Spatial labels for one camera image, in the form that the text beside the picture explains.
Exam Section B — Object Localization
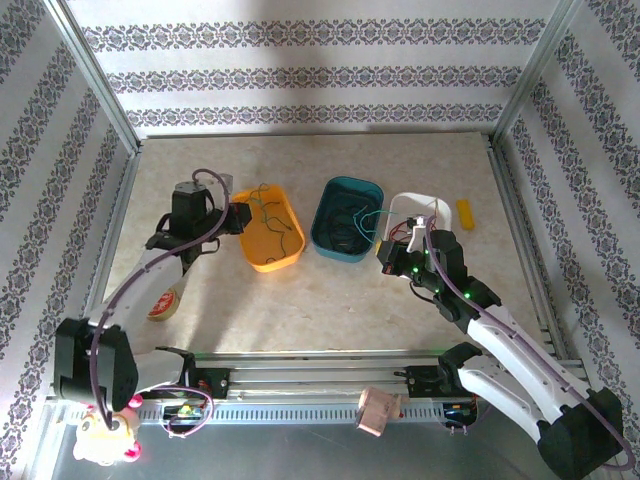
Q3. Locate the teal green cable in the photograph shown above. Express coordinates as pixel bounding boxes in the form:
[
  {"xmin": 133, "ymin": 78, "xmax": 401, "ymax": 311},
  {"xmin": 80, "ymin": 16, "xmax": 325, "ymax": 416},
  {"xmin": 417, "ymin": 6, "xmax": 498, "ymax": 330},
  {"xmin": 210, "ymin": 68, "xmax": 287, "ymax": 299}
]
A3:
[{"xmin": 352, "ymin": 208, "xmax": 400, "ymax": 242}]

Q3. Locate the yellow rectangular block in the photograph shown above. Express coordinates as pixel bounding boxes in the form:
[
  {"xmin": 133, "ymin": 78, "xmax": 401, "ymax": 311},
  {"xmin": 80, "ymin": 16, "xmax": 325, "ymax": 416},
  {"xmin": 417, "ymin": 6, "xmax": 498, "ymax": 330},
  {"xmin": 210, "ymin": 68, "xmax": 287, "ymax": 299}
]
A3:
[{"xmin": 455, "ymin": 198, "xmax": 476, "ymax": 231}]

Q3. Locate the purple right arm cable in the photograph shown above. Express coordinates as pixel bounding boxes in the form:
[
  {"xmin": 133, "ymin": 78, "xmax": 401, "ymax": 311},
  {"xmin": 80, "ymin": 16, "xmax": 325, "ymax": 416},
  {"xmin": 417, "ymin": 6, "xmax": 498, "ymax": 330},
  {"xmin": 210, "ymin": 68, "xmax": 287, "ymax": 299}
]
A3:
[{"xmin": 423, "ymin": 214, "xmax": 630, "ymax": 471}]

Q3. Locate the pink box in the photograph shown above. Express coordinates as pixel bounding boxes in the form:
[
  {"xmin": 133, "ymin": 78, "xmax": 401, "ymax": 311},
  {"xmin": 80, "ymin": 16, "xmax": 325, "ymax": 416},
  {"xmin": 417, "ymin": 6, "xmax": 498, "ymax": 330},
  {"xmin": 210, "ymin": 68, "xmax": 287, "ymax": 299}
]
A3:
[{"xmin": 355, "ymin": 387, "xmax": 404, "ymax": 438}]

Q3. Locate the orange plastic tray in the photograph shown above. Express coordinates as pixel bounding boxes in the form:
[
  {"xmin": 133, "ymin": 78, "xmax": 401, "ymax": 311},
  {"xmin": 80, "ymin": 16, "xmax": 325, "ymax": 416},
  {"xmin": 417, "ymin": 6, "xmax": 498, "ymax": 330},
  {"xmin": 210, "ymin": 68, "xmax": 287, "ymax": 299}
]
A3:
[{"xmin": 230, "ymin": 183, "xmax": 307, "ymax": 274}]

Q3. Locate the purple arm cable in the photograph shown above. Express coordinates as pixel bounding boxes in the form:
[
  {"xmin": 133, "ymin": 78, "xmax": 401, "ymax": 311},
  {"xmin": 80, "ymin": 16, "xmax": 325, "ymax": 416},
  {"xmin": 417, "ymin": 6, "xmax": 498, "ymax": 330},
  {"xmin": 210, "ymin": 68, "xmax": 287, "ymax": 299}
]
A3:
[
  {"xmin": 423, "ymin": 214, "xmax": 630, "ymax": 471},
  {"xmin": 89, "ymin": 167, "xmax": 231, "ymax": 439}
]

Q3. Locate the aluminium side rail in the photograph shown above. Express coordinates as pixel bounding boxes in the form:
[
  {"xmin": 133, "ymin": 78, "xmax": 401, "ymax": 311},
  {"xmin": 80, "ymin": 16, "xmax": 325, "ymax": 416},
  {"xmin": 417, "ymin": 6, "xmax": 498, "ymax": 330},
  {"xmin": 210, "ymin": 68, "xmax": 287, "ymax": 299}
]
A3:
[
  {"xmin": 74, "ymin": 149, "xmax": 144, "ymax": 331},
  {"xmin": 485, "ymin": 133, "xmax": 584, "ymax": 366}
]

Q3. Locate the wide aluminium base rail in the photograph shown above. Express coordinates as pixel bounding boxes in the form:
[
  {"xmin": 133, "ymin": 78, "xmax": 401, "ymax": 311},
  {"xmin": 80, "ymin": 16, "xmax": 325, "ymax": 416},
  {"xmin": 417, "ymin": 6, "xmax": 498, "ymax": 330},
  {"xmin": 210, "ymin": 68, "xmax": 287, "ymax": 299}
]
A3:
[{"xmin": 49, "ymin": 349, "xmax": 586, "ymax": 401}]

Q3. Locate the slotted grey cable duct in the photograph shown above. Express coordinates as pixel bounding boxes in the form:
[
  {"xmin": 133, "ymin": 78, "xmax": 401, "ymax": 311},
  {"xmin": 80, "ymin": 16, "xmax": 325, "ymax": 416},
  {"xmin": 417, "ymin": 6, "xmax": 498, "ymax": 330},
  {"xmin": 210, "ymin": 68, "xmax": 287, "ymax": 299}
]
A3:
[{"xmin": 62, "ymin": 399, "xmax": 481, "ymax": 426}]

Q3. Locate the plush toy pink green white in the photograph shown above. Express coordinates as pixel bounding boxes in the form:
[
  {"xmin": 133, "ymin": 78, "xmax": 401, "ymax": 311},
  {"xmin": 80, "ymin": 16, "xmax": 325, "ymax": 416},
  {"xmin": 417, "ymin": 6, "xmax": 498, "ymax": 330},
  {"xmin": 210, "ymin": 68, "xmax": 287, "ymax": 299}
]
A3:
[{"xmin": 72, "ymin": 394, "xmax": 144, "ymax": 467}]

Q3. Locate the dark green cable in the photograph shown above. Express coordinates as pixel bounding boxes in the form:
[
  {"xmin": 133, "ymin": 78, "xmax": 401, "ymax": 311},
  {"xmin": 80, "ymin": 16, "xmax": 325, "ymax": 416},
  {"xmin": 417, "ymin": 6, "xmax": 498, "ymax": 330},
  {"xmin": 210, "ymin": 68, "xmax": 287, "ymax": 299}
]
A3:
[{"xmin": 248, "ymin": 182, "xmax": 297, "ymax": 265}]

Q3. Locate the aluminium frame post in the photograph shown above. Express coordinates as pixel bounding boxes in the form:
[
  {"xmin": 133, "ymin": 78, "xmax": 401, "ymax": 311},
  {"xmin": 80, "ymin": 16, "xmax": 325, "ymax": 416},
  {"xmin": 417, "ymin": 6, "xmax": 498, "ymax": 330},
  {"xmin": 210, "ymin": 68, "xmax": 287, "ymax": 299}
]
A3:
[
  {"xmin": 42, "ymin": 0, "xmax": 141, "ymax": 154},
  {"xmin": 491, "ymin": 0, "xmax": 587, "ymax": 146}
]

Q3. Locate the white plastic tray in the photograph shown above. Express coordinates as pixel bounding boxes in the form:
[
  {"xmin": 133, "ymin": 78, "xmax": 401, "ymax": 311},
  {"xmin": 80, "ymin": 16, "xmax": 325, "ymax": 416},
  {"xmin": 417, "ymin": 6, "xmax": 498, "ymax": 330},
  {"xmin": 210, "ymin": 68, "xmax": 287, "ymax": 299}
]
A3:
[{"xmin": 383, "ymin": 192, "xmax": 454, "ymax": 261}]

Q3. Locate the teal plastic tray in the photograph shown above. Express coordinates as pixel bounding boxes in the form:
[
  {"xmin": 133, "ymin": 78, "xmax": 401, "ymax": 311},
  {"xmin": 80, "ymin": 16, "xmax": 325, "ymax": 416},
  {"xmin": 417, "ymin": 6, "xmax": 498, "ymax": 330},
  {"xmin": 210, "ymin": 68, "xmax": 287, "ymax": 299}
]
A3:
[{"xmin": 309, "ymin": 175, "xmax": 385, "ymax": 264}]

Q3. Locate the aluminium rail short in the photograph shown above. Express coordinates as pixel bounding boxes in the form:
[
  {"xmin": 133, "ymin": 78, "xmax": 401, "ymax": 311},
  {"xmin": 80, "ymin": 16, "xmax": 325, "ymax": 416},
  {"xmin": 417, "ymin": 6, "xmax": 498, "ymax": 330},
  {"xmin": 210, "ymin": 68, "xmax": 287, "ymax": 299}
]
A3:
[{"xmin": 142, "ymin": 130, "xmax": 494, "ymax": 140}]

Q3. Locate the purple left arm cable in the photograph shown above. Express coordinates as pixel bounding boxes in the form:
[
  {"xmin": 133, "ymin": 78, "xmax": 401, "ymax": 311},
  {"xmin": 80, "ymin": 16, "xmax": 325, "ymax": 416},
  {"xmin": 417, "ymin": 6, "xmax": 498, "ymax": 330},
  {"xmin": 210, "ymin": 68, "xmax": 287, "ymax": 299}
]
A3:
[{"xmin": 89, "ymin": 167, "xmax": 231, "ymax": 439}]

